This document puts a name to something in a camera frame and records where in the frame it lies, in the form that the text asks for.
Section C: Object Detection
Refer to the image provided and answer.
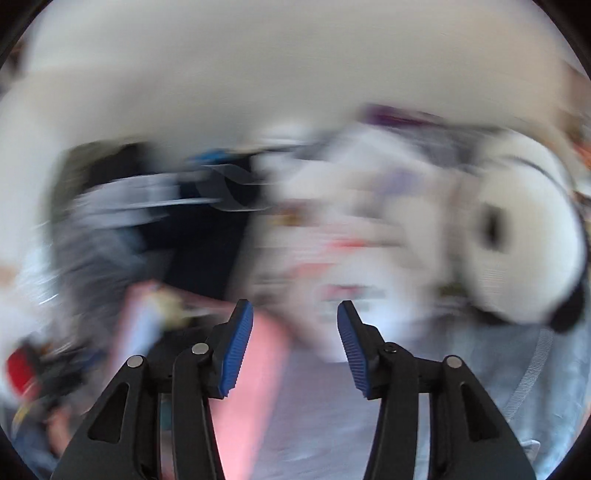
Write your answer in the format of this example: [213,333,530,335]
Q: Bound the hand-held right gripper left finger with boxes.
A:
[51,299,254,480]

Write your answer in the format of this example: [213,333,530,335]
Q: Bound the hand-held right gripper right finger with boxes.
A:
[337,300,539,480]

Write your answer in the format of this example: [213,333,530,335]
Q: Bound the dark cloth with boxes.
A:
[134,148,262,298]

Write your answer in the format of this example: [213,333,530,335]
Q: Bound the white printed bundle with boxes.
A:
[256,129,465,363]

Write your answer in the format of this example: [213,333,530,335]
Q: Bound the panda plush toy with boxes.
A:
[457,129,588,334]

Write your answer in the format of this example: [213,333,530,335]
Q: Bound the red plastic object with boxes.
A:
[7,346,43,398]

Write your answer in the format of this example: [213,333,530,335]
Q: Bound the white webbing strap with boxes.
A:
[503,328,556,422]

